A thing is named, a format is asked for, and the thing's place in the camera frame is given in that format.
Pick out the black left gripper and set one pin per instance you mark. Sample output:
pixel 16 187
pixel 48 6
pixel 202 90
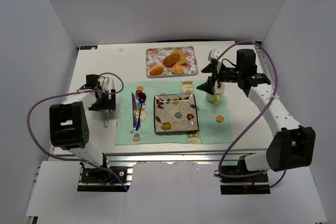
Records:
pixel 109 103

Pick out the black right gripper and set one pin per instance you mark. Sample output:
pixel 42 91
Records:
pixel 218 76

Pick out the metal tongs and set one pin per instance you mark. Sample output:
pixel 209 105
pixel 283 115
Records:
pixel 107 101

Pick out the round orange bread roll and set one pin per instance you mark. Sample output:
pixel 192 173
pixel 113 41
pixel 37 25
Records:
pixel 177 69

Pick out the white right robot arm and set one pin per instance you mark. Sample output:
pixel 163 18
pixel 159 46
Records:
pixel 292 144

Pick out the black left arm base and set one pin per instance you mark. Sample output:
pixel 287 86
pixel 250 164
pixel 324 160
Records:
pixel 95 180

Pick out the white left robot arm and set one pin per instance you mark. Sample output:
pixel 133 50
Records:
pixel 69 128

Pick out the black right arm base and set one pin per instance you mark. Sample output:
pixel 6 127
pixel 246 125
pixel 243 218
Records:
pixel 253 185

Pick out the yellow bread slice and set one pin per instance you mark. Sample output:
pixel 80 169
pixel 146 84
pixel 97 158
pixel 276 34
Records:
pixel 182 60

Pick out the pale yellow mug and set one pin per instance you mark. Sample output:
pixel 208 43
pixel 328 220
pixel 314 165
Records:
pixel 216 97

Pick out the iridescent purple spoon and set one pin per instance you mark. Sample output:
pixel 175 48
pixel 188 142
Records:
pixel 142 100

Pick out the iridescent purple knife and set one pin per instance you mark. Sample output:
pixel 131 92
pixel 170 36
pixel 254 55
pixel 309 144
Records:
pixel 134 105

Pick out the brown round pastry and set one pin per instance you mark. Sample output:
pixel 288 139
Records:
pixel 170 60

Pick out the square floral plate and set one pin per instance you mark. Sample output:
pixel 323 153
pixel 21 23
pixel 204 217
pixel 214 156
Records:
pixel 175 113

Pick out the light green cartoon placemat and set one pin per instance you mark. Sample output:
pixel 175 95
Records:
pixel 213 119

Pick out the black label sticker left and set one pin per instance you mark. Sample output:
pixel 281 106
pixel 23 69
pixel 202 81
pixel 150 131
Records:
pixel 88 47

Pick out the floral rectangular tray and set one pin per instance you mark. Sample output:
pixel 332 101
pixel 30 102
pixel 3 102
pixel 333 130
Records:
pixel 155 56

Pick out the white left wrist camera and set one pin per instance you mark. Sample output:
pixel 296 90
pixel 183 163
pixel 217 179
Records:
pixel 103 79

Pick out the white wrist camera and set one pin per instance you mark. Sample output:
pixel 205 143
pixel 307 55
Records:
pixel 213 54
pixel 103 79

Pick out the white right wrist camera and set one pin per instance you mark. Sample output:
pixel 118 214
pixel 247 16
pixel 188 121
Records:
pixel 213 54

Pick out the aluminium table frame rail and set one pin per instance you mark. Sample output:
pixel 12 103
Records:
pixel 130 159

